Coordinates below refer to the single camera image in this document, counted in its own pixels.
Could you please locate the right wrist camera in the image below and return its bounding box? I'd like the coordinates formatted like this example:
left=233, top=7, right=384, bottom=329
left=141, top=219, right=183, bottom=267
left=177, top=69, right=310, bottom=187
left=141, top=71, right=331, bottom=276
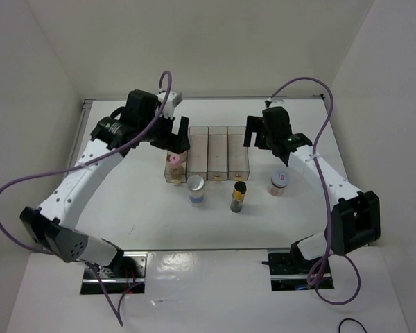
left=264, top=98, right=284, bottom=108

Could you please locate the pink cap spice bottle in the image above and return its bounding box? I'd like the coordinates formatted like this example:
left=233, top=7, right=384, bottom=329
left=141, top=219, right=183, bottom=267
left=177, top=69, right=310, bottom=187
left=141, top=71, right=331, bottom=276
left=167, top=153, right=184, bottom=178

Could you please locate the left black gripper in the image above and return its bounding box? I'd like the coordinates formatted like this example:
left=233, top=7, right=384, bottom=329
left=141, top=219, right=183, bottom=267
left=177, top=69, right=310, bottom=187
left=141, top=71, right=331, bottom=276
left=140, top=109, right=191, bottom=154

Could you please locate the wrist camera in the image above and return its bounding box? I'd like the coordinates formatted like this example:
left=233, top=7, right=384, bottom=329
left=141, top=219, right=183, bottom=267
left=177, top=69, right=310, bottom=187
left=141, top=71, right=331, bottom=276
left=264, top=98, right=284, bottom=108
left=162, top=91, right=183, bottom=119

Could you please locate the thin black cable loop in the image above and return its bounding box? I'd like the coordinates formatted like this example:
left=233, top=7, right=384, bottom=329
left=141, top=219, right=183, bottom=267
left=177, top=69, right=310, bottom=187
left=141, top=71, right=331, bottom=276
left=338, top=318, right=368, bottom=333

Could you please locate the black gold pepper grinder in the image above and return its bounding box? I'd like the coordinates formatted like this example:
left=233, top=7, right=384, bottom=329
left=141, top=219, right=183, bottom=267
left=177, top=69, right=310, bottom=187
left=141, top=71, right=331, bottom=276
left=230, top=181, right=247, bottom=213

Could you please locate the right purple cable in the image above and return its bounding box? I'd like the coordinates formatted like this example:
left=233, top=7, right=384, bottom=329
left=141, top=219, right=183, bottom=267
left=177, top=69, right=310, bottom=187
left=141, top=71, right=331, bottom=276
left=268, top=78, right=363, bottom=306

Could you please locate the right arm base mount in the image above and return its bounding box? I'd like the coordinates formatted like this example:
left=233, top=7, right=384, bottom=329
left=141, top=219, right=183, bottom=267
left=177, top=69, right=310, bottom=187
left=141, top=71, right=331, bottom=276
left=261, top=249, right=317, bottom=292

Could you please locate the red label spice jar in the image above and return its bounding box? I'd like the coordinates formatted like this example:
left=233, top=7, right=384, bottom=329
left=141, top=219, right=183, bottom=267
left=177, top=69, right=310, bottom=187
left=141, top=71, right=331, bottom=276
left=268, top=170, right=290, bottom=196

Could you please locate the white blue cylindrical shaker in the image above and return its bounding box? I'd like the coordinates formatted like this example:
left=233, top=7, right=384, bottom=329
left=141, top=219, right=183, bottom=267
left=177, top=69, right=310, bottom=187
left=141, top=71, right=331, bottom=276
left=187, top=175, right=205, bottom=207

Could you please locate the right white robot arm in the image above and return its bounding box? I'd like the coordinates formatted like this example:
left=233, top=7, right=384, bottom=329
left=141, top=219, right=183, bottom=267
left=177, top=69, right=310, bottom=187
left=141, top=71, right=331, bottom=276
left=243, top=105, right=381, bottom=273

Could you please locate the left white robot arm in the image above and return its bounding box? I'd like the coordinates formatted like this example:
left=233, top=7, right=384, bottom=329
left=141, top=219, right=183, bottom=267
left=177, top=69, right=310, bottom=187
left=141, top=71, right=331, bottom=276
left=20, top=89, right=190, bottom=278

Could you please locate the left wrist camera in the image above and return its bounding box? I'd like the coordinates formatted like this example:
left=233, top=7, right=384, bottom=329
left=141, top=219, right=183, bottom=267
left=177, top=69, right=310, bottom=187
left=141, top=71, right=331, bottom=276
left=162, top=91, right=183, bottom=119

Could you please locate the clear organizer bin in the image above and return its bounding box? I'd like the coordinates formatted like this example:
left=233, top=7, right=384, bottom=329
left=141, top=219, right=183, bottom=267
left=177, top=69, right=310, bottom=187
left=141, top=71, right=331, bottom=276
left=227, top=126, right=250, bottom=181
left=164, top=149, right=188, bottom=185
left=187, top=126, right=208, bottom=180
left=207, top=126, right=228, bottom=181

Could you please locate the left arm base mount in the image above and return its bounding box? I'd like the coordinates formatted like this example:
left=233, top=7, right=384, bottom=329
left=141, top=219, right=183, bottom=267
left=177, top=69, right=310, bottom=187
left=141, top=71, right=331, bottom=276
left=80, top=251, right=148, bottom=296

